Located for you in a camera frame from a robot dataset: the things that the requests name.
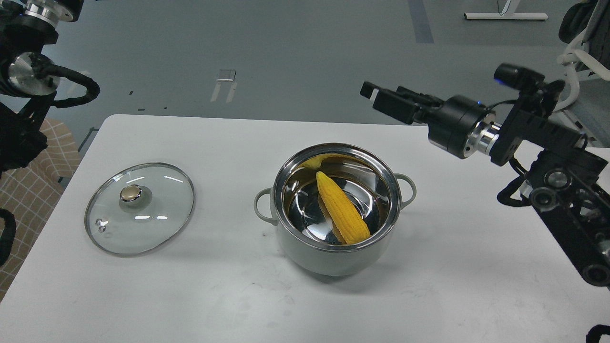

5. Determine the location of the white desk frame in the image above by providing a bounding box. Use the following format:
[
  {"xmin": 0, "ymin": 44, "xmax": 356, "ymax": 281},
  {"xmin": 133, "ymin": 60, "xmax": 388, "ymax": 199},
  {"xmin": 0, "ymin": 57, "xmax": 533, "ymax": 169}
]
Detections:
[{"xmin": 554, "ymin": 32, "xmax": 610, "ymax": 148}]

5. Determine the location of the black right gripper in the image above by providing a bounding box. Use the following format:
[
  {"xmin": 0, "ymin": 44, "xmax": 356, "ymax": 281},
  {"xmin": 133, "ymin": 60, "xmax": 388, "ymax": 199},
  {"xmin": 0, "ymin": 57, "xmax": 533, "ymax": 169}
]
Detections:
[{"xmin": 360, "ymin": 81, "xmax": 501, "ymax": 159}]

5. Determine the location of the grey steel cooking pot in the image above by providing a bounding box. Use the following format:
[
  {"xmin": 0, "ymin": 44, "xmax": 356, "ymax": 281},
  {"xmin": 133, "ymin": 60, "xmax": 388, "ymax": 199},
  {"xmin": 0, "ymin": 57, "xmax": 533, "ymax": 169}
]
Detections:
[{"xmin": 253, "ymin": 143, "xmax": 417, "ymax": 276}]

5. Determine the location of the white table leg base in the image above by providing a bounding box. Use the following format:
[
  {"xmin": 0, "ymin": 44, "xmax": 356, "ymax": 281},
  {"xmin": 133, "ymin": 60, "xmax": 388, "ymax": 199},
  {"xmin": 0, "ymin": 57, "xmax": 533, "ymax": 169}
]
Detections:
[{"xmin": 463, "ymin": 0, "xmax": 549, "ymax": 21}]

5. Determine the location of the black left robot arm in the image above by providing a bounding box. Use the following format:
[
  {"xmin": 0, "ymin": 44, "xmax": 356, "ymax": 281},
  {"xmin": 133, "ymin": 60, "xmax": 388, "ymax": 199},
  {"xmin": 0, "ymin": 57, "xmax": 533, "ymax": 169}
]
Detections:
[{"xmin": 0, "ymin": 0, "xmax": 100, "ymax": 173}]

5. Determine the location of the yellow corn cob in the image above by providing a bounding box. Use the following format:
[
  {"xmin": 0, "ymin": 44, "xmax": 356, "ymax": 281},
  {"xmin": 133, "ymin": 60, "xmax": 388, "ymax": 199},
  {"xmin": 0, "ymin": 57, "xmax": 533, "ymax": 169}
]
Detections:
[{"xmin": 302, "ymin": 153, "xmax": 372, "ymax": 245}]

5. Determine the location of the glass pot lid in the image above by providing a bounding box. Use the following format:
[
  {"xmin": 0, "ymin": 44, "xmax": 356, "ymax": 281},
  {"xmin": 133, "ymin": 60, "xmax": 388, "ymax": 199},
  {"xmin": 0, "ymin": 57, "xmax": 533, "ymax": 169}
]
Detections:
[{"xmin": 83, "ymin": 162, "xmax": 196, "ymax": 256}]

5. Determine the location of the checkered beige cloth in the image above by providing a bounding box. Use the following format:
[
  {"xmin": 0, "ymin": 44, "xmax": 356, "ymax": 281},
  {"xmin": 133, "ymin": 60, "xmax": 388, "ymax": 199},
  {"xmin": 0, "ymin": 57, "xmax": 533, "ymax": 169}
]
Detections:
[{"xmin": 0, "ymin": 119, "xmax": 82, "ymax": 298}]

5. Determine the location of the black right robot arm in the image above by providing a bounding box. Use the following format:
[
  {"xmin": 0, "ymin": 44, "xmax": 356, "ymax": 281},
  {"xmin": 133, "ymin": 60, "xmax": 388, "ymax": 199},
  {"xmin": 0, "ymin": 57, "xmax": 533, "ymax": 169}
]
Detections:
[{"xmin": 360, "ymin": 63, "xmax": 610, "ymax": 287}]

